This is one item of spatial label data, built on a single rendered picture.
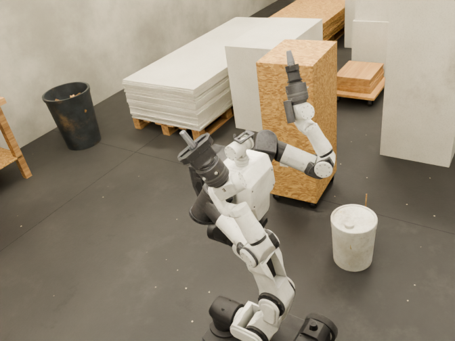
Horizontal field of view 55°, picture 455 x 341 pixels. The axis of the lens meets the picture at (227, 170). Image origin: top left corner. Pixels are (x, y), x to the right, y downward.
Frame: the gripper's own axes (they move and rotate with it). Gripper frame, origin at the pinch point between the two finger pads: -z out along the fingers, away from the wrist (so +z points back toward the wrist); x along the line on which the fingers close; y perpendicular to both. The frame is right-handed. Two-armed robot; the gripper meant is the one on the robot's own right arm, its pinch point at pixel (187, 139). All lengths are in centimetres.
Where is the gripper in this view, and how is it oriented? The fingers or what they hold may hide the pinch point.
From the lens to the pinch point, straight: 135.1
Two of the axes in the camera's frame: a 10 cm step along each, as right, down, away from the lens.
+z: 5.2, 6.8, 5.2
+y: 4.1, 3.4, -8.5
